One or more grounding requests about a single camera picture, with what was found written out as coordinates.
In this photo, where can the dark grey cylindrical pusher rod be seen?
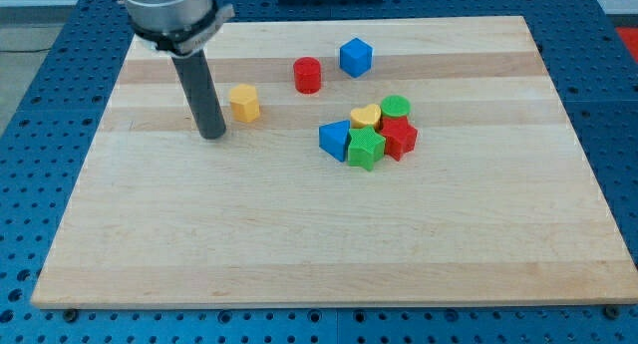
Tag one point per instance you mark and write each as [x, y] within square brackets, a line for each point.
[198, 87]

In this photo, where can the yellow hexagon block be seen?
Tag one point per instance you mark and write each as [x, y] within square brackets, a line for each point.
[244, 103]

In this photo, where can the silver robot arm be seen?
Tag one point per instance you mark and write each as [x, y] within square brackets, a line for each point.
[181, 29]

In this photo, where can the red cylinder block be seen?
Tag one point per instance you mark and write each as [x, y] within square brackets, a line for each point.
[307, 75]

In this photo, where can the blue triangle block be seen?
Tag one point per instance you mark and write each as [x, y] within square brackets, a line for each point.
[334, 139]

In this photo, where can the blue cube block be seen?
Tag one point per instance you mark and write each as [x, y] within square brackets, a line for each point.
[356, 57]

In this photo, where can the yellow heart block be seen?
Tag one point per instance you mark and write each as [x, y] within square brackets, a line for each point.
[367, 116]

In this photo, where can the green star block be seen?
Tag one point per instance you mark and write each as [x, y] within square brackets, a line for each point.
[366, 148]

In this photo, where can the wooden board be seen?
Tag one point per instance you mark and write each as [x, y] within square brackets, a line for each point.
[496, 205]

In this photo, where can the green cylinder block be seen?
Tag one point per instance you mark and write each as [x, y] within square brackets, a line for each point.
[395, 106]

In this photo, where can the red star block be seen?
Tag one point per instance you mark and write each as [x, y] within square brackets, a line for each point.
[400, 135]

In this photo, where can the red object at right edge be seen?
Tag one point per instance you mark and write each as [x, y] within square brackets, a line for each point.
[629, 37]

